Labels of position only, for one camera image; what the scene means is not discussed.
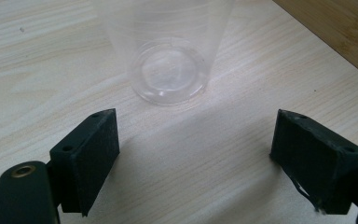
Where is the clear plastic cup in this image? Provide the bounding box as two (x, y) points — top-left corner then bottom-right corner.
(96, 0), (236, 106)

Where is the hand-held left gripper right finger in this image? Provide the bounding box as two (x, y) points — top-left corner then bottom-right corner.
(269, 108), (358, 216)

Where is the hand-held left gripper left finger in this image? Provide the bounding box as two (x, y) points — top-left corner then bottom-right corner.
(48, 107), (121, 217)

